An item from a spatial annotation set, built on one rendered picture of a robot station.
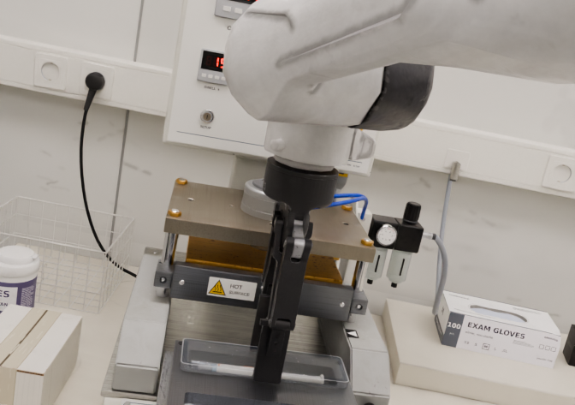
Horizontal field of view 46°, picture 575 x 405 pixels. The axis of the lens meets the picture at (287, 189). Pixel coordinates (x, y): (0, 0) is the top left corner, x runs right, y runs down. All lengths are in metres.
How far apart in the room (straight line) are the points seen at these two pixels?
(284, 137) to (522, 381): 0.87
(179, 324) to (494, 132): 0.85
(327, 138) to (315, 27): 0.20
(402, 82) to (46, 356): 0.69
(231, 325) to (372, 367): 0.24
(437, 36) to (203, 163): 1.16
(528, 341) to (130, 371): 0.88
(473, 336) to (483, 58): 1.06
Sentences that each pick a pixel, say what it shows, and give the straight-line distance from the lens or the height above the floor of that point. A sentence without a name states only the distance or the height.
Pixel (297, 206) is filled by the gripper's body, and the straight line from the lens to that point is 0.67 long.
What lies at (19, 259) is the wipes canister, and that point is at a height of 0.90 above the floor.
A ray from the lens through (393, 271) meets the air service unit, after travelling 1.13.
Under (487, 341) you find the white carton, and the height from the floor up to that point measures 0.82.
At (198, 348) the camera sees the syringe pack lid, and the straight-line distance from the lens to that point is 0.77.
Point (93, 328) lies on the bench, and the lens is 1.33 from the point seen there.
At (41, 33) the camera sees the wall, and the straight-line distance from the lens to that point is 1.59.
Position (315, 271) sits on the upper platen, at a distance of 0.90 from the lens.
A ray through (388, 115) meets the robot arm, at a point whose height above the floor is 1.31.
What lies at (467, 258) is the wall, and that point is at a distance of 1.60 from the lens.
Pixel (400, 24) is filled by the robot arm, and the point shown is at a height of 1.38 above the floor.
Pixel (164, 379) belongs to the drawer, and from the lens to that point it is 0.78.
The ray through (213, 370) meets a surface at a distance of 0.75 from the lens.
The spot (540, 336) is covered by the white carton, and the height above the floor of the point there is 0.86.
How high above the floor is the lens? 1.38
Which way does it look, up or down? 15 degrees down
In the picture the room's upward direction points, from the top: 11 degrees clockwise
